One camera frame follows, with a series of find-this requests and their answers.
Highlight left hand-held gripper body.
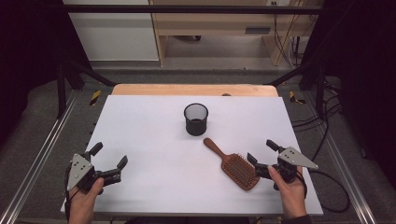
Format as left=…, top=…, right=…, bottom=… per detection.
left=65, top=151, right=122, bottom=192

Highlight person's right hand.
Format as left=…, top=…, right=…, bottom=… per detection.
left=268, top=165, right=307, bottom=219

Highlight black mesh cup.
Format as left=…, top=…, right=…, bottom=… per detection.
left=183, top=103, right=209, bottom=137

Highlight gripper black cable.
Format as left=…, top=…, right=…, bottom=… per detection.
left=306, top=169, right=350, bottom=215
left=64, top=166, right=82, bottom=222

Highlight hanging desk cables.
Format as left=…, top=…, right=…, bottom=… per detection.
left=271, top=0, right=319, bottom=70

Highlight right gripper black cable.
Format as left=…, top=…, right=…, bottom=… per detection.
left=306, top=169, right=350, bottom=215

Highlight brown wooden hairbrush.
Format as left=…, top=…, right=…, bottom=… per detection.
left=203, top=137, right=262, bottom=191

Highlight black metal stand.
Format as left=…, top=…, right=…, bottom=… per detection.
left=56, top=59, right=117, bottom=119
left=264, top=60, right=327, bottom=119

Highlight aluminium rail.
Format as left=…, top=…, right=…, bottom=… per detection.
left=0, top=90, right=80, bottom=224
left=303, top=91, right=378, bottom=224

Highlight black floor cable bundle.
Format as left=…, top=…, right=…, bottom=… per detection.
left=290, top=78, right=344, bottom=162

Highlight black horizontal frame bar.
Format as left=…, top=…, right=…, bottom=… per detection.
left=64, top=4, right=323, bottom=15

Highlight yellow black tape marker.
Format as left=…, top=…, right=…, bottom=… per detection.
left=289, top=91, right=306, bottom=105
left=89, top=90, right=103, bottom=106

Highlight white cabinet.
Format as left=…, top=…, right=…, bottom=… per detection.
left=62, top=0, right=160, bottom=63

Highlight person's left hand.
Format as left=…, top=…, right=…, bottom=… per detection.
left=67, top=176, right=106, bottom=218

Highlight black curtain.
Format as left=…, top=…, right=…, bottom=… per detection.
left=299, top=0, right=396, bottom=182
left=0, top=0, right=92, bottom=145

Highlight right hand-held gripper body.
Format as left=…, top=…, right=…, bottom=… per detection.
left=255, top=147, right=319, bottom=191

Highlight light wooden desk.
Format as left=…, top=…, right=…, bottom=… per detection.
left=148, top=0, right=325, bottom=67

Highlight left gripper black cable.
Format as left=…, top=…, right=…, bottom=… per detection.
left=64, top=166, right=82, bottom=222

